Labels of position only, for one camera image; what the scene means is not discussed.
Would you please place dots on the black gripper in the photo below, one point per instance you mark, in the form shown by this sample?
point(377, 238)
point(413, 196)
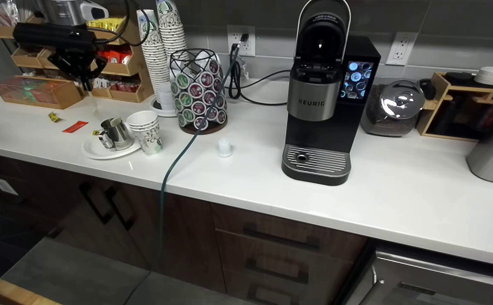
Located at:
point(80, 64)

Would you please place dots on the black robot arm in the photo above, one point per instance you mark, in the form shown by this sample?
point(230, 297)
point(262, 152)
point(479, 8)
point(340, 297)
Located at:
point(50, 36)

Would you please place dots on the short stack of paper cups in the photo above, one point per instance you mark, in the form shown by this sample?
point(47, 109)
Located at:
point(153, 48)

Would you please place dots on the patterned paper coffee cup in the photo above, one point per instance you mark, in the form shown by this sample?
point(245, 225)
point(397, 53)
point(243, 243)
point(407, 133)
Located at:
point(145, 128)

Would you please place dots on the tall stack of paper cups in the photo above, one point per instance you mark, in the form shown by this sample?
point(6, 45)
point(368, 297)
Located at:
point(170, 26)

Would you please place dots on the black Keurig coffee machine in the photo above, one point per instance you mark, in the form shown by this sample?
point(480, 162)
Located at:
point(330, 86)

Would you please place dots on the wooden tea bag box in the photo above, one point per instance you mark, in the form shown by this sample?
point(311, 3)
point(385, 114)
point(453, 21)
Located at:
point(42, 92)

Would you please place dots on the wooden tiered condiment organizer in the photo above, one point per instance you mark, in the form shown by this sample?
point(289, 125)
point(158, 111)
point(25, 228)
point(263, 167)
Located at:
point(125, 75)

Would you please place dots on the yellow sweetener packet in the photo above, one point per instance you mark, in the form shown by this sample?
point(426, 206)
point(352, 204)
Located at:
point(55, 118)

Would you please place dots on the red sauce packet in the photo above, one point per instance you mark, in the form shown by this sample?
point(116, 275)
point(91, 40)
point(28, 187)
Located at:
point(77, 126)

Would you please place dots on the silver milk jug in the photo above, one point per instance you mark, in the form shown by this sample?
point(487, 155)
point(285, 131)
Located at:
point(114, 135)

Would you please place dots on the stack of white cup lids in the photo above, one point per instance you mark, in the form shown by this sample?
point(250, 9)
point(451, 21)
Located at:
point(165, 91)

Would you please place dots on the white paper plate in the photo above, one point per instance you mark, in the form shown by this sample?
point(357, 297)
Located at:
point(94, 150)

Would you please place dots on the wooden shelf organizer right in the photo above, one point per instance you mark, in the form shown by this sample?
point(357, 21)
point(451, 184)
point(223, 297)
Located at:
point(460, 109)

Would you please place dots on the white bowl on shelf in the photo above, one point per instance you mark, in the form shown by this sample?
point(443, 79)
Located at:
point(485, 75)

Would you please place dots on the wire coffee pod carousel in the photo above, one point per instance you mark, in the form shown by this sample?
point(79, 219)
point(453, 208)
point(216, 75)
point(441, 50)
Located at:
point(197, 87)

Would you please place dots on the white wall outlet left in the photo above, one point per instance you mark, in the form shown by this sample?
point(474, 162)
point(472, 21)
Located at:
point(245, 38)

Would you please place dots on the white wall outlet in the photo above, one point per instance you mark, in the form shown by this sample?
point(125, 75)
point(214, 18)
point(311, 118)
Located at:
point(245, 38)
point(401, 50)

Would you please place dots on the white wall outlet right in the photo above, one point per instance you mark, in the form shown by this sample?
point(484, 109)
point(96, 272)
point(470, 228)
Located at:
point(401, 50)

